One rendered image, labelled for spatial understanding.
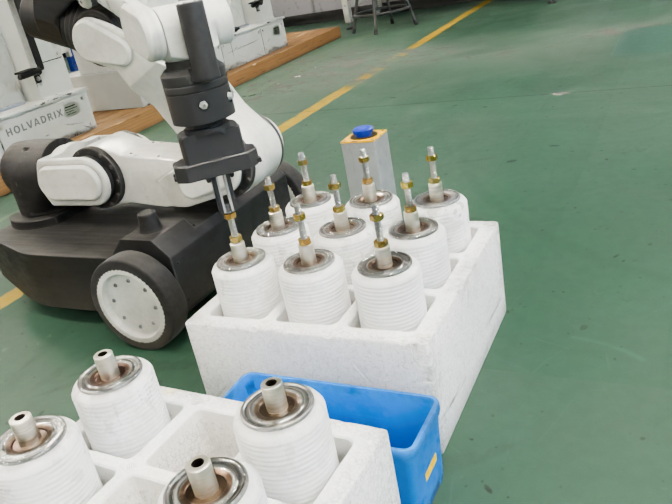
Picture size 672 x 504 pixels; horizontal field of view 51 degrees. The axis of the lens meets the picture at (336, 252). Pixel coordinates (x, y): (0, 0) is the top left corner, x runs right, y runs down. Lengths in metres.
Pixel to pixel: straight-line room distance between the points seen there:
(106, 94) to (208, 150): 2.83
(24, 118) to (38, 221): 1.40
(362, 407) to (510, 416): 0.23
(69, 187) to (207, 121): 0.75
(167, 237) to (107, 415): 0.61
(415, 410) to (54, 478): 0.44
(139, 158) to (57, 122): 1.74
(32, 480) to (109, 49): 0.91
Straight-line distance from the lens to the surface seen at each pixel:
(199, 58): 0.93
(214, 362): 1.10
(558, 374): 1.14
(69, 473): 0.80
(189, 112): 0.96
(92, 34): 1.48
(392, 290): 0.92
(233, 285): 1.04
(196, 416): 0.89
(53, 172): 1.68
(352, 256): 1.07
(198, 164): 0.99
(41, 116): 3.22
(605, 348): 1.20
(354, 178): 1.36
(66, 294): 1.62
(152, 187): 1.56
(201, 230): 1.44
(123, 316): 1.44
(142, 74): 1.44
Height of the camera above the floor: 0.66
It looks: 24 degrees down
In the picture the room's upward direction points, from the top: 11 degrees counter-clockwise
